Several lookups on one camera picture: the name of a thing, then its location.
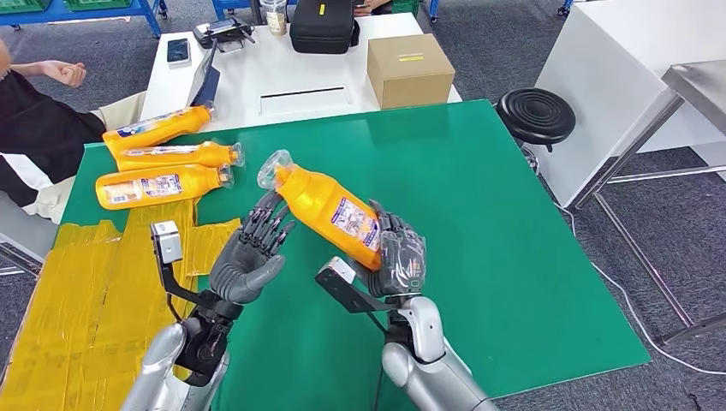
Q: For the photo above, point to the person's hand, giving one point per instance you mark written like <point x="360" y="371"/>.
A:
<point x="67" y="74"/>

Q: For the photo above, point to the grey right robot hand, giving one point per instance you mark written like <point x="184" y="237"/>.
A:
<point x="402" y="266"/>

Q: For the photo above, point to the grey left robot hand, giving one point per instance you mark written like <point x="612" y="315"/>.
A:
<point x="244" y="272"/>

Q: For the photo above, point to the orange detergent bottle clear cap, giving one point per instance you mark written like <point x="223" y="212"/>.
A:
<point x="164" y="187"/>
<point x="176" y="156"/>
<point x="153" y="127"/>
<point x="323" y="210"/>

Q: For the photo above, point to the person's forearm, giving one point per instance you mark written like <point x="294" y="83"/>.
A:
<point x="31" y="68"/>

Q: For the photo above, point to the clear plastic hand wrap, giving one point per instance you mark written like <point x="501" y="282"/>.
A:
<point x="405" y="261"/>

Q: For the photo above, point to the blue metal trolley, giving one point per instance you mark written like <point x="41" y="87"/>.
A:
<point x="85" y="15"/>

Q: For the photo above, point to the person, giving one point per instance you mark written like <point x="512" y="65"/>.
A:
<point x="51" y="142"/>
<point x="374" y="5"/>

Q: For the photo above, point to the green plastic crate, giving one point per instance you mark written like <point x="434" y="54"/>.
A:
<point x="405" y="5"/>
<point x="99" y="3"/>
<point x="25" y="4"/>

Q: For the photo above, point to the smartphone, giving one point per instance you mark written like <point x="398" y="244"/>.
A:
<point x="178" y="51"/>

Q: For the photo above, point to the tablet in dark cover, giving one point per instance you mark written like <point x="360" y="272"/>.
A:
<point x="207" y="79"/>

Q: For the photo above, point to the black remote controller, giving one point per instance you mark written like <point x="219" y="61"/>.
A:
<point x="221" y="31"/>

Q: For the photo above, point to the grey bench seat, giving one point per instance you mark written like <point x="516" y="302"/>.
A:
<point x="22" y="232"/>

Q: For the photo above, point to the blue steel shelf rack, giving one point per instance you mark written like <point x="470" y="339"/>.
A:
<point x="218" y="8"/>

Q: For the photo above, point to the yellow plastic film sheet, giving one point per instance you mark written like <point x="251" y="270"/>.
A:
<point x="68" y="317"/>

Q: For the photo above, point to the brown cardboard box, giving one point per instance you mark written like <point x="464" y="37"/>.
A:
<point x="411" y="76"/>

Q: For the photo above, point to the black round stool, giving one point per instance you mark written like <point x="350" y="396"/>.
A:
<point x="536" y="116"/>

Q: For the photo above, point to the white desk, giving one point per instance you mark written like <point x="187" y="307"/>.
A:
<point x="283" y="68"/>

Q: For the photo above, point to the clear plastic drink cup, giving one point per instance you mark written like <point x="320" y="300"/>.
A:
<point x="275" y="19"/>

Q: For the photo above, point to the black carrying case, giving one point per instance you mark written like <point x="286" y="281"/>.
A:
<point x="323" y="27"/>

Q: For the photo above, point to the white cabinet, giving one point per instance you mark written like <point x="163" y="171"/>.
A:
<point x="612" y="68"/>

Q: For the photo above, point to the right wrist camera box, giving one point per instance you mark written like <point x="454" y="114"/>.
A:
<point x="346" y="289"/>

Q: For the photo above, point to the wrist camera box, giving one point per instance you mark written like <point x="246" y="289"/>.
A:
<point x="167" y="241"/>
<point x="346" y="289"/>

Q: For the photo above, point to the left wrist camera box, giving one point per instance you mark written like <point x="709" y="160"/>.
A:
<point x="167" y="241"/>

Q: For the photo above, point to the steel frame table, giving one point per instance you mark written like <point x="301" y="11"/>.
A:
<point x="700" y="85"/>

